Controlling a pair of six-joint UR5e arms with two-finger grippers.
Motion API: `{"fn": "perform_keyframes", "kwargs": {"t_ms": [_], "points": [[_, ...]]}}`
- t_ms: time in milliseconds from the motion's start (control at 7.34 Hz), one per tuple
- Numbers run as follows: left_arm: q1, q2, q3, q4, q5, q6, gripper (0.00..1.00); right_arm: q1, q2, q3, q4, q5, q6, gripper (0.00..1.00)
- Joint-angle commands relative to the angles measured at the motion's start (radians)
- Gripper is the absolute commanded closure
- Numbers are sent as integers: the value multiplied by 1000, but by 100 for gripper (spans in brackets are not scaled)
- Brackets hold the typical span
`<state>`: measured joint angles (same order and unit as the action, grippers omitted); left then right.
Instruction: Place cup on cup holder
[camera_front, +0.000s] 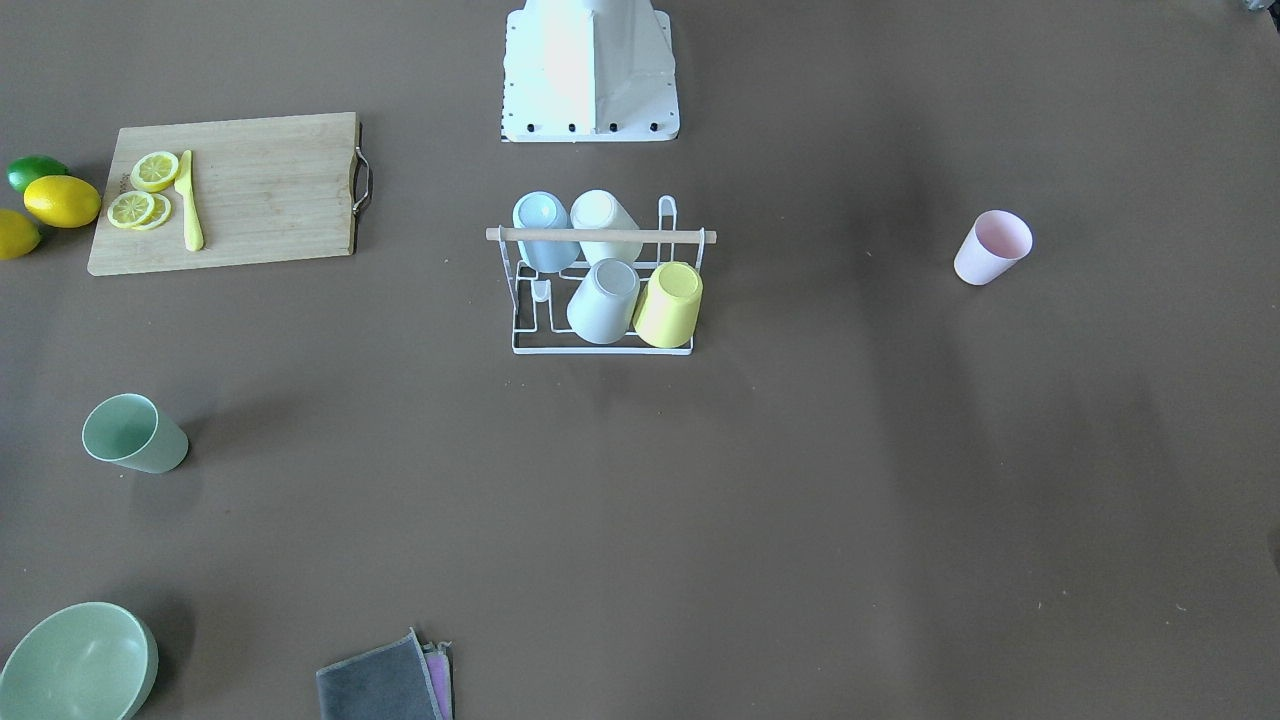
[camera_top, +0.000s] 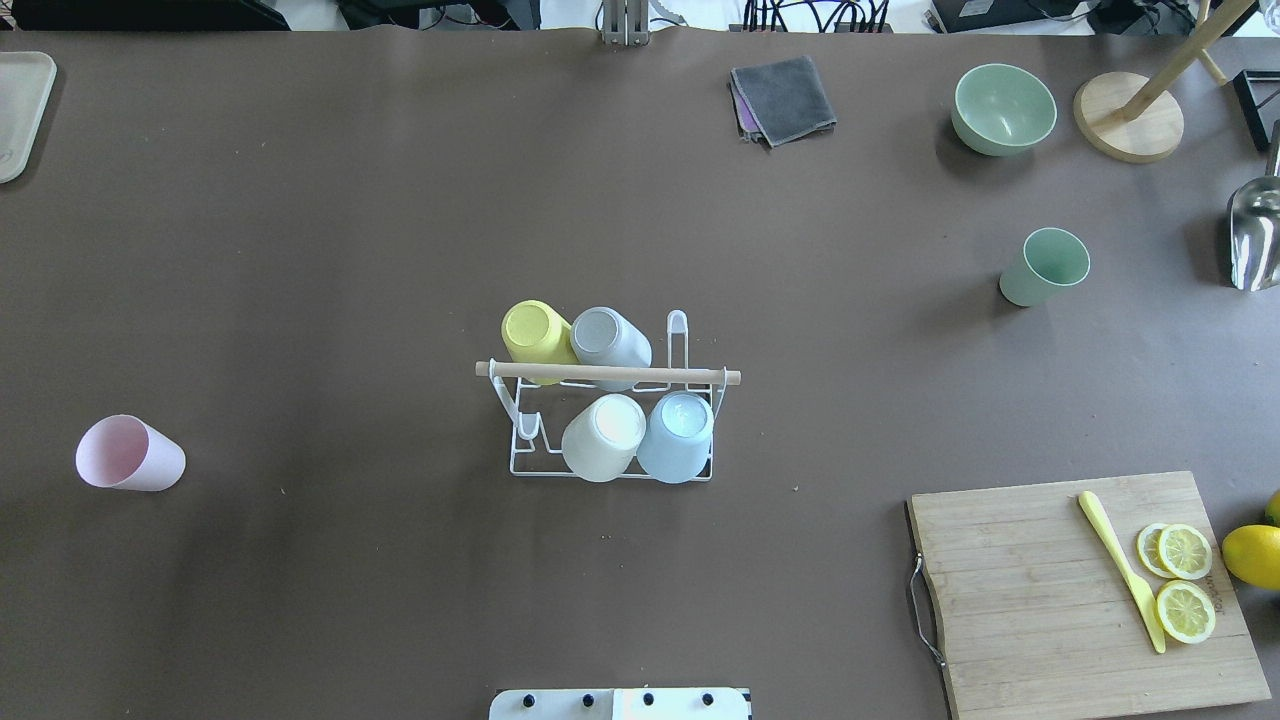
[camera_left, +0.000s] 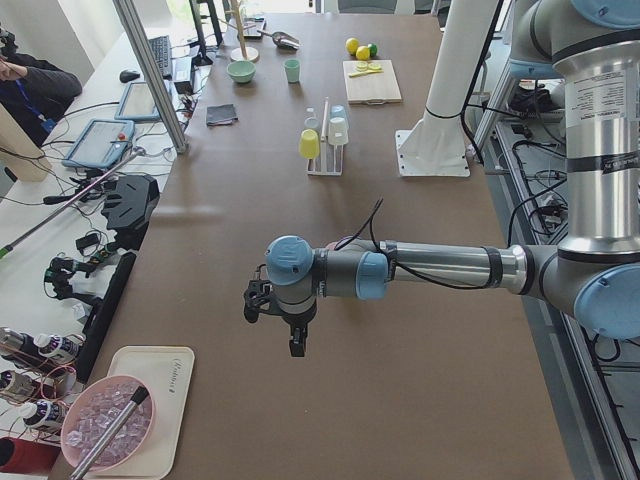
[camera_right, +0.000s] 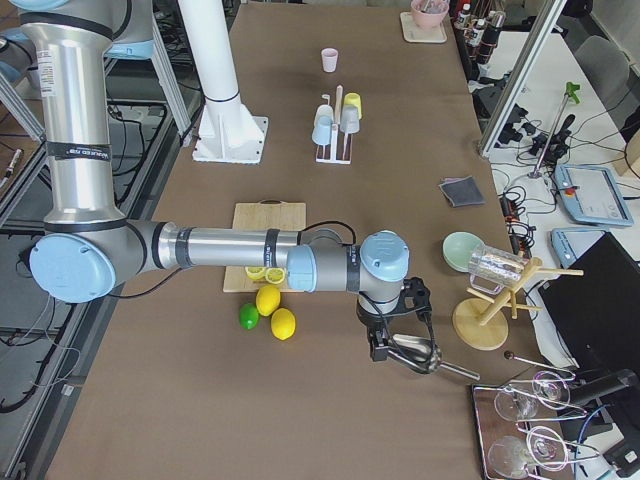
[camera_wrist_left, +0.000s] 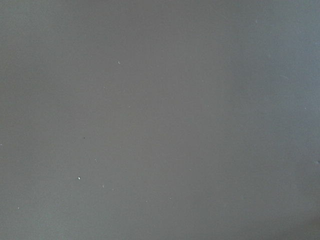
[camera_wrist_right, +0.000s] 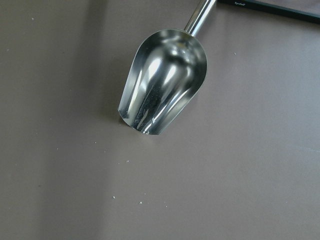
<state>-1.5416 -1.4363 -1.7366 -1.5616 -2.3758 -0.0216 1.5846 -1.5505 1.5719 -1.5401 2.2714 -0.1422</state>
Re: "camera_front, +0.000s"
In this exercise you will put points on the green cup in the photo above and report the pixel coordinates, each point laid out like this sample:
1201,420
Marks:
131,432

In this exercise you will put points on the light blue cup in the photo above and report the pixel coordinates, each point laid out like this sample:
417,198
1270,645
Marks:
543,210

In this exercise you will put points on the yellow lemon upper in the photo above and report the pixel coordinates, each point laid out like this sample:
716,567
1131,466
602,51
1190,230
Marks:
62,201

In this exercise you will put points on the pink cup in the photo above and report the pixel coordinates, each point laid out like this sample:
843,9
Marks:
997,241

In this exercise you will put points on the yellow cup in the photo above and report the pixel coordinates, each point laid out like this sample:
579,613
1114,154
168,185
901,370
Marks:
668,308

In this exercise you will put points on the green lime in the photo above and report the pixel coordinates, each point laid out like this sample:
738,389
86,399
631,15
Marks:
23,171

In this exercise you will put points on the yellow lemon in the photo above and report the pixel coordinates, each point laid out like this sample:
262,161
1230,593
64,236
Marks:
62,201
18,234

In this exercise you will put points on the yellow plastic knife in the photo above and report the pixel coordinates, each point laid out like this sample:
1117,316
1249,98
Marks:
192,228

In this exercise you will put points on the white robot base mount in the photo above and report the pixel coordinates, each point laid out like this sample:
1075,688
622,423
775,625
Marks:
589,71

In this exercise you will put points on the wooden cutting board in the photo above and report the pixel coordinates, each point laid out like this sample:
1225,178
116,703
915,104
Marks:
266,190

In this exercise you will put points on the grey cup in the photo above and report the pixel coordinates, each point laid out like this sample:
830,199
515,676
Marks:
600,310

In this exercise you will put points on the grey cloth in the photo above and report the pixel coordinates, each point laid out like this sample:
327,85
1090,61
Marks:
390,682

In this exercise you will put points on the lemon slice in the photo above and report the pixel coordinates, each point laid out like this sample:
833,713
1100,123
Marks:
131,209
155,171
160,214

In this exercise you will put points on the lemon slice top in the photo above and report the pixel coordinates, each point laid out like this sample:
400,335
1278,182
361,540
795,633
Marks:
155,171

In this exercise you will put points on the purple cloth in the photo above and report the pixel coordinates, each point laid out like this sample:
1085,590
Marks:
437,658

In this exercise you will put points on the white wire cup rack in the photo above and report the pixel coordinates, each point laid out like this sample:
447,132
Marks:
539,325

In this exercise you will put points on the green bowl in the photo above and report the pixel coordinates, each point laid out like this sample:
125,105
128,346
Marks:
93,660

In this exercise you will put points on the cream white cup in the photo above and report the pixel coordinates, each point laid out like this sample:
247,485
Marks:
599,210

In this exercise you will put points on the yellow lemon lower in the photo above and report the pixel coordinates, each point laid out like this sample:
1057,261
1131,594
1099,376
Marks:
18,234

